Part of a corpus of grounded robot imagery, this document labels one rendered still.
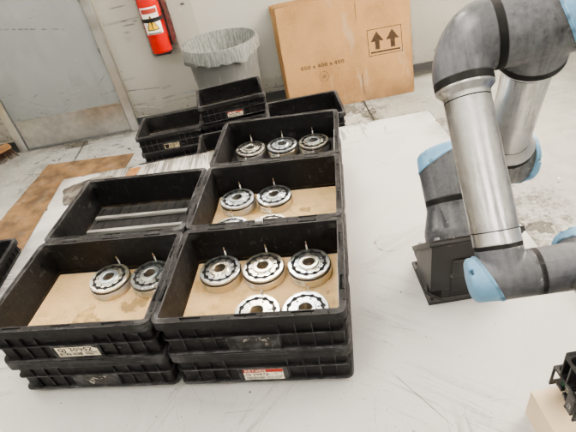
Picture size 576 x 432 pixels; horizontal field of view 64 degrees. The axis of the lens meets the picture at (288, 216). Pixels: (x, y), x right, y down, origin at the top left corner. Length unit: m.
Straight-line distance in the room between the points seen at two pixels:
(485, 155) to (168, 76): 3.53
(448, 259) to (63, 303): 0.96
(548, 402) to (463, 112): 0.54
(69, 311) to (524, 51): 1.12
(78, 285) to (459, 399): 0.97
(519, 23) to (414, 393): 0.72
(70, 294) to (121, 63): 3.01
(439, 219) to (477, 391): 0.38
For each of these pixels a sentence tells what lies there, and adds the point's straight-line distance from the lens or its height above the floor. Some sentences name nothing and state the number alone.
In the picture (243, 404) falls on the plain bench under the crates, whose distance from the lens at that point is 1.10.
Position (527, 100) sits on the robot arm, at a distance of 0.98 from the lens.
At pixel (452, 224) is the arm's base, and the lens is 1.12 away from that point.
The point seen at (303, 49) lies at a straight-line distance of 3.81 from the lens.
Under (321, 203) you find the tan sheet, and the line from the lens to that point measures 1.34.
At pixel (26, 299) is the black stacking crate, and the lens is 1.32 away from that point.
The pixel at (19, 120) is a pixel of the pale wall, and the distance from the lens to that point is 4.59.
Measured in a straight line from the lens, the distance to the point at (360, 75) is 3.89.
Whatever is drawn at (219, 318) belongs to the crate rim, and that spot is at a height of 0.93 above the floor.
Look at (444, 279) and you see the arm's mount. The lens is 1.17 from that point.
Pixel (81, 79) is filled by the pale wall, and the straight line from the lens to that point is 4.25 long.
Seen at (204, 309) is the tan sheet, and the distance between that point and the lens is 1.12.
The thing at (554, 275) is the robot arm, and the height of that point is 1.06.
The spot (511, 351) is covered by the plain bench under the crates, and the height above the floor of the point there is 0.70.
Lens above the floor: 1.61
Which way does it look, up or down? 37 degrees down
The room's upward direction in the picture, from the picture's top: 12 degrees counter-clockwise
